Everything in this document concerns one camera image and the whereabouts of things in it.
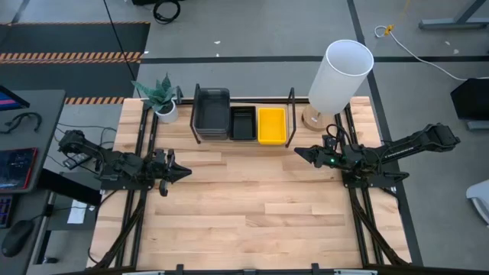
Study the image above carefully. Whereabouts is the yellow floor cable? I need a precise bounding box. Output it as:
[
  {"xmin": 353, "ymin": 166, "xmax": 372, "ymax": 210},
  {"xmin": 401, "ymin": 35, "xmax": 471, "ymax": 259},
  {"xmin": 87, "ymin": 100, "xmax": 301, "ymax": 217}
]
[{"xmin": 384, "ymin": 0, "xmax": 412, "ymax": 36}]

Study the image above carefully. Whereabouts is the black hazard-striped floor mat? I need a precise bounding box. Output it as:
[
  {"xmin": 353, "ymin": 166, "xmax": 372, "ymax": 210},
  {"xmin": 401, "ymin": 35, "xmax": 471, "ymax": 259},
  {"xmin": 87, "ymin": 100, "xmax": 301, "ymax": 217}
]
[{"xmin": 0, "ymin": 21, "xmax": 151, "ymax": 105}]

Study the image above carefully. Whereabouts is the green plant in white pot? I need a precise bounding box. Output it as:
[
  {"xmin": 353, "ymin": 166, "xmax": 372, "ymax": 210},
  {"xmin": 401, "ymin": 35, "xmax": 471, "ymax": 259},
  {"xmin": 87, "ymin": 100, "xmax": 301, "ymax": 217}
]
[{"xmin": 131, "ymin": 72, "xmax": 180, "ymax": 125}]

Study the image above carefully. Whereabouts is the white shade wooden base lamp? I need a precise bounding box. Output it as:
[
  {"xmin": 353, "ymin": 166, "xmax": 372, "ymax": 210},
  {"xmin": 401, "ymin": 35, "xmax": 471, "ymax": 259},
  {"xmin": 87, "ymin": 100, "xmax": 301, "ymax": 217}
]
[{"xmin": 300, "ymin": 39, "xmax": 375, "ymax": 133}]

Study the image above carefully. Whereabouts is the black computer mouse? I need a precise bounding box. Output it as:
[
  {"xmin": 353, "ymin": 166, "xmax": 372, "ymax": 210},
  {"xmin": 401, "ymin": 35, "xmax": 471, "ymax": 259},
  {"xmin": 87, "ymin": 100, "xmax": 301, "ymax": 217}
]
[{"xmin": 1, "ymin": 219, "xmax": 36, "ymax": 258}]

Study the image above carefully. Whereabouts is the red-edged tablet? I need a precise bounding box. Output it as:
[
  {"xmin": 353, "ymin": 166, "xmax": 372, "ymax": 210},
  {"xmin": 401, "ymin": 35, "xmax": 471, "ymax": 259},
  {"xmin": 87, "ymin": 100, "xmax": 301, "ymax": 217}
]
[{"xmin": 0, "ymin": 147, "xmax": 39, "ymax": 191}]

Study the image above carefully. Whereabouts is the black keyboard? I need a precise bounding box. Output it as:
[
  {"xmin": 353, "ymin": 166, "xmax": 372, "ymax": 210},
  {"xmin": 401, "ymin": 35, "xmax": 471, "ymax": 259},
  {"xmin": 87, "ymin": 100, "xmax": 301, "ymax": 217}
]
[{"xmin": 0, "ymin": 194, "xmax": 15, "ymax": 229}]

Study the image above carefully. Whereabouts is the grey metal table leg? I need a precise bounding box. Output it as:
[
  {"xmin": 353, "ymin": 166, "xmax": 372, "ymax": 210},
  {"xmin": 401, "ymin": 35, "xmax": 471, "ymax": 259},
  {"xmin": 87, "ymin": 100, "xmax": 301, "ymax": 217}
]
[{"xmin": 418, "ymin": 0, "xmax": 489, "ymax": 31}]

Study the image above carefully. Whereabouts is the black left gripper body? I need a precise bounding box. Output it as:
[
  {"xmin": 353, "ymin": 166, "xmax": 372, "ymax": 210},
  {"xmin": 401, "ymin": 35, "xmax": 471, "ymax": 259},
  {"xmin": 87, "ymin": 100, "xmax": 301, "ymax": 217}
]
[{"xmin": 151, "ymin": 148, "xmax": 176, "ymax": 198}]

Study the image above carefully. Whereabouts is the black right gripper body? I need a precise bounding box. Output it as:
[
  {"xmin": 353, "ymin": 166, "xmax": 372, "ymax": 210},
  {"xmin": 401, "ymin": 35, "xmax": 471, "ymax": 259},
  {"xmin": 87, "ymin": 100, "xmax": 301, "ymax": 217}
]
[{"xmin": 316, "ymin": 144, "xmax": 347, "ymax": 170}]

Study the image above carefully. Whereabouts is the white paper sheet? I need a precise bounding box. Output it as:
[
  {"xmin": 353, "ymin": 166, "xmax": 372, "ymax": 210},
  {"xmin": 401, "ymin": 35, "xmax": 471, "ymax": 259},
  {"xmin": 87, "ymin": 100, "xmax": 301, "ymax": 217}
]
[{"xmin": 66, "ymin": 199, "xmax": 89, "ymax": 225}]

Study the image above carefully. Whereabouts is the black coiled cable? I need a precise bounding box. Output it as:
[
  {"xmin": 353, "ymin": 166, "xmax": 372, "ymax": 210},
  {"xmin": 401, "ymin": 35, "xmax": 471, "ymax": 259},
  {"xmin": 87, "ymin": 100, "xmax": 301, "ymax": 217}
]
[{"xmin": 152, "ymin": 0, "xmax": 182, "ymax": 25}]

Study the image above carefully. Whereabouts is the black headset cable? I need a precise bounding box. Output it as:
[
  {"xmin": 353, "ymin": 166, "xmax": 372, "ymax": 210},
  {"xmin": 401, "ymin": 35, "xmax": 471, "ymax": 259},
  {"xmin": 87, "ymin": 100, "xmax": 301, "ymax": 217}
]
[{"xmin": 0, "ymin": 112, "xmax": 43, "ymax": 135}]

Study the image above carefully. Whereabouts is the thin black hanging cable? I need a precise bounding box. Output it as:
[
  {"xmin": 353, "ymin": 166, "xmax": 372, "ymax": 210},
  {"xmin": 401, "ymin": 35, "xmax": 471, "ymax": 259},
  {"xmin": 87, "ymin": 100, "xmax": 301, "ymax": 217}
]
[{"xmin": 102, "ymin": 0, "xmax": 143, "ymax": 99}]

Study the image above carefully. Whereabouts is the computer monitor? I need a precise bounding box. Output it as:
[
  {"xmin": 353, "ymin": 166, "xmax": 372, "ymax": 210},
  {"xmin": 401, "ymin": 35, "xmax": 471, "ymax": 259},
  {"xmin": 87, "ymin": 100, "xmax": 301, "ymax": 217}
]
[{"xmin": 0, "ymin": 85, "xmax": 31, "ymax": 112}]

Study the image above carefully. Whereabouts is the black box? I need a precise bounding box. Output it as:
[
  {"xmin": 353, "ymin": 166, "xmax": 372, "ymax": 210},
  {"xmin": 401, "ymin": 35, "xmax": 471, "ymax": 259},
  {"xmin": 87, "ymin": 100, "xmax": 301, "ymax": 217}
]
[{"xmin": 449, "ymin": 77, "xmax": 489, "ymax": 121}]

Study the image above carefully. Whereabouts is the grey desk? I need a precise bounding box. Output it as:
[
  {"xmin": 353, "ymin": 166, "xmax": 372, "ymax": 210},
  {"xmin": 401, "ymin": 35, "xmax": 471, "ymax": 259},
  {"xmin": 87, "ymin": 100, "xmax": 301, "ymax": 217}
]
[{"xmin": 0, "ymin": 89, "xmax": 66, "ymax": 275}]

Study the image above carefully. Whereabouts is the black aluminium table frame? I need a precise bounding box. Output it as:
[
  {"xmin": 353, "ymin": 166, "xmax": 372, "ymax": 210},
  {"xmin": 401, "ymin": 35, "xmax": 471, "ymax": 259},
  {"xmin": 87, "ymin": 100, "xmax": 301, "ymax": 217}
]
[{"xmin": 89, "ymin": 86, "xmax": 412, "ymax": 275}]

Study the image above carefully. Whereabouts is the black equipment case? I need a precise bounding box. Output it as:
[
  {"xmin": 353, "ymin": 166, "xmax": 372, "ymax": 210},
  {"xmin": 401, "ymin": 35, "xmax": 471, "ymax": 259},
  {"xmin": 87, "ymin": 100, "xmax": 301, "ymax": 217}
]
[{"xmin": 37, "ymin": 167, "xmax": 103, "ymax": 206}]

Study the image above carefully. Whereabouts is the white floor cable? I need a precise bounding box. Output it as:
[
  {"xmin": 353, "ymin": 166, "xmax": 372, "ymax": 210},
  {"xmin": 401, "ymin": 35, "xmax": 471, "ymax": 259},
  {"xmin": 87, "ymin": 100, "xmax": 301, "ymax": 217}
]
[{"xmin": 374, "ymin": 24, "xmax": 469, "ymax": 82}]

